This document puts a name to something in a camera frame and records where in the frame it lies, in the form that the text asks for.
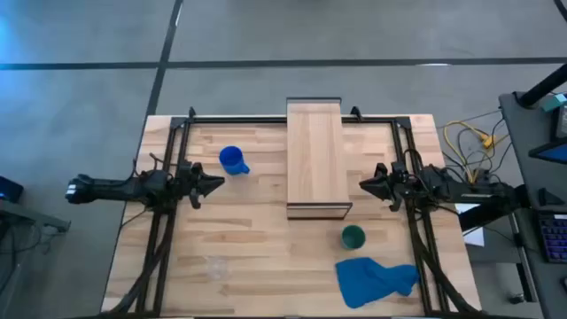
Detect backlit keyboard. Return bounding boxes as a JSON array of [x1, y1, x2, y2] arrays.
[[537, 211, 567, 265]]

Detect wooden shelf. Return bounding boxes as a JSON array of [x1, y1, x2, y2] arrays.
[[285, 97, 354, 222]]

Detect blue plastic mug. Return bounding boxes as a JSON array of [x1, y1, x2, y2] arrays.
[[218, 145, 252, 176]]

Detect black pole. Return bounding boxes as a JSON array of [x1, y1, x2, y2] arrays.
[[517, 63, 567, 109]]

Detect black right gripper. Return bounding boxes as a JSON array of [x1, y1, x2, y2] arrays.
[[358, 160, 408, 213]]

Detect tangled black cables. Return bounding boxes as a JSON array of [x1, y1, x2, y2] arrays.
[[441, 115, 517, 185]]

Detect clear plastic cup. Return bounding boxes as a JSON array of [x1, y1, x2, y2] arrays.
[[205, 255, 231, 282]]

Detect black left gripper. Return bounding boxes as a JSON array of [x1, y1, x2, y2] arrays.
[[175, 160, 226, 211]]

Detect dark device with blue light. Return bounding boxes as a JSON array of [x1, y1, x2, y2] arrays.
[[0, 175, 25, 205]]

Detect tablet with blue screen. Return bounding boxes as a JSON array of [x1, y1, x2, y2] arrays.
[[528, 140, 567, 166]]

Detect grey side desk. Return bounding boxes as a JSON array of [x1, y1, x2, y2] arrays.
[[498, 89, 567, 319]]

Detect black metal table frame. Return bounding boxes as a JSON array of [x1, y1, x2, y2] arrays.
[[109, 105, 478, 318]]

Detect teal box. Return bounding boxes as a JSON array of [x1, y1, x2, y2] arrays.
[[541, 92, 567, 113]]

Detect blue cloth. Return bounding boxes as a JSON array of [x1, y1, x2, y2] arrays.
[[334, 256, 421, 310]]

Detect white paper sheet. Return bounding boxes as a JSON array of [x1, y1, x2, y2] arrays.
[[454, 202, 486, 248]]

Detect yellow cable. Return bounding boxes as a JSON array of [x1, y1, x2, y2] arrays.
[[443, 120, 501, 183]]

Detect green cup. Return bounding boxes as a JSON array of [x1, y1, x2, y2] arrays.
[[340, 224, 368, 251]]

